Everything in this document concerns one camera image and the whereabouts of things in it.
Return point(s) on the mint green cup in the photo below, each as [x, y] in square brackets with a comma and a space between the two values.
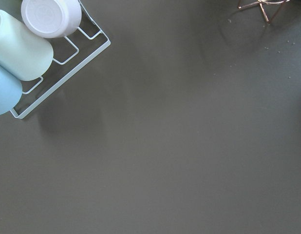
[22, 53]

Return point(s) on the white cup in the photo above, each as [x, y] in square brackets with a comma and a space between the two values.
[51, 18]

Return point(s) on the blue cup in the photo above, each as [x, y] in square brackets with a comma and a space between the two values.
[10, 91]

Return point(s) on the copper wire bottle rack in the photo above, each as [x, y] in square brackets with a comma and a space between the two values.
[268, 8]

